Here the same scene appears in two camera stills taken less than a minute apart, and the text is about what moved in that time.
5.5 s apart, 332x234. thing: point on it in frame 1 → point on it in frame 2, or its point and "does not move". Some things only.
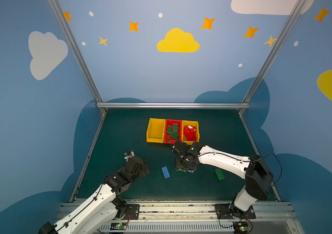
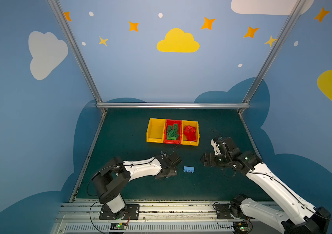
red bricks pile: x=190 y=133 does not move
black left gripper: x=142 y=166 → x=171 y=165
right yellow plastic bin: x=193 y=124 does not move
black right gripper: x=185 y=163 → x=208 y=160
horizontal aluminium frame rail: x=173 y=105 does not move
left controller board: x=118 y=225 does not move
